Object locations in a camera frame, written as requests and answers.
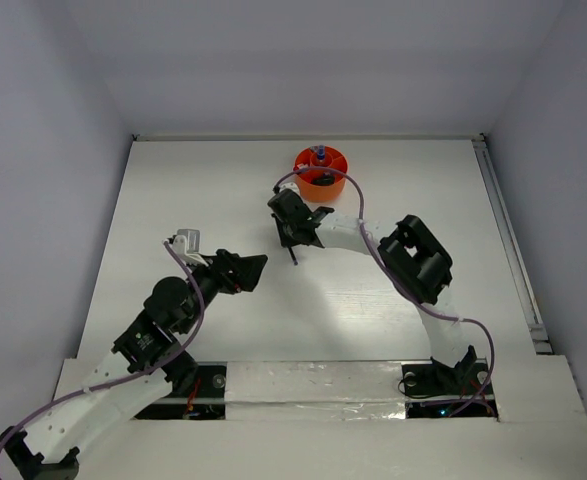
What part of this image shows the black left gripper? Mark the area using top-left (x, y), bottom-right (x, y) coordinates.
top-left (179, 248), bottom-right (267, 333)

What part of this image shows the purple gel pen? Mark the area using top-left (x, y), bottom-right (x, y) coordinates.
top-left (287, 247), bottom-right (299, 266)

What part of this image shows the pink highlighter black body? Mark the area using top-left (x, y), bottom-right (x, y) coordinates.
top-left (311, 172), bottom-right (335, 187)

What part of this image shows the small clear blue-capped bottle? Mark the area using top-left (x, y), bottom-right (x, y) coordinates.
top-left (316, 145), bottom-right (326, 166)

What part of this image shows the red-capped white marker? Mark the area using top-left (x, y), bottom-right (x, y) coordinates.
top-left (294, 163), bottom-right (310, 175)

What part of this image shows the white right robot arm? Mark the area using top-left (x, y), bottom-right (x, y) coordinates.
top-left (268, 187), bottom-right (477, 392)

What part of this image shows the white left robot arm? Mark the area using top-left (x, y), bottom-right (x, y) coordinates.
top-left (0, 249), bottom-right (268, 479)

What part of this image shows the orange round organizer container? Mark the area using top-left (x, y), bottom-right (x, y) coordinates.
top-left (294, 145), bottom-right (348, 204)

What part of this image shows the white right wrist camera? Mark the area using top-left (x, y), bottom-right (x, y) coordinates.
top-left (273, 181), bottom-right (300, 195)

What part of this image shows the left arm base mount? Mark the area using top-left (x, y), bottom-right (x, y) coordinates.
top-left (135, 363), bottom-right (227, 421)

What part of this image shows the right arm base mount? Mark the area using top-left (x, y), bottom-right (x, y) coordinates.
top-left (397, 346), bottom-right (498, 419)

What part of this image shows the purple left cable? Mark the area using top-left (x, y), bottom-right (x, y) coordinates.
top-left (0, 239), bottom-right (207, 480)

